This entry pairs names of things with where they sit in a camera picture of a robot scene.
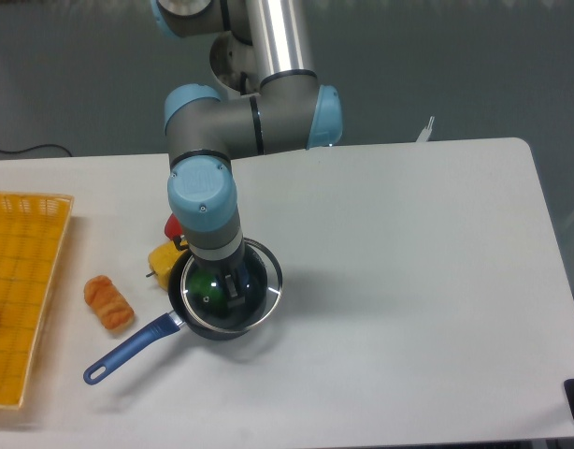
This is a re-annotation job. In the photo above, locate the red bell pepper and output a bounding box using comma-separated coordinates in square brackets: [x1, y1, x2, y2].
[164, 214, 183, 240]

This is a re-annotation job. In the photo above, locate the black cable on floor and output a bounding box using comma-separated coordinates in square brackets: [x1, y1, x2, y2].
[0, 143, 74, 157]

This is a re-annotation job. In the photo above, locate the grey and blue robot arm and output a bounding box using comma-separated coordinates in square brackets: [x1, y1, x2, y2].
[151, 1, 343, 299]

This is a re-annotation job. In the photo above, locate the yellow bell pepper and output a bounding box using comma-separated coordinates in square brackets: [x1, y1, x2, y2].
[147, 238, 187, 291]

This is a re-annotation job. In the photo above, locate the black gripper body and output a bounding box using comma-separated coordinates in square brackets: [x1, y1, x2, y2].
[172, 235, 245, 285]

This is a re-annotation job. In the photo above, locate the green bell pepper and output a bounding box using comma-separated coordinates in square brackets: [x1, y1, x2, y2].
[186, 268, 229, 319]

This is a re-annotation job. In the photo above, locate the white mounting bracket right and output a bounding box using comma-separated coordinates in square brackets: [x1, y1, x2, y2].
[416, 116, 435, 143]

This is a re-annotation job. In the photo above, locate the dark pot with blue handle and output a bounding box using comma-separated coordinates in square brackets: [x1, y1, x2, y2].
[82, 242, 283, 386]

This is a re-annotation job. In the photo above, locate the glass pot lid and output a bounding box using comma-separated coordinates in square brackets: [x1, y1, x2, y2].
[169, 239, 283, 340]

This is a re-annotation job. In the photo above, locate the orange bread roll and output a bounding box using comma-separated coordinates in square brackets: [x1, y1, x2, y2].
[83, 275, 135, 333]

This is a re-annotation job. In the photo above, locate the yellow woven basket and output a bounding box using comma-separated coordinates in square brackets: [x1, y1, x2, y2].
[0, 192, 74, 410]

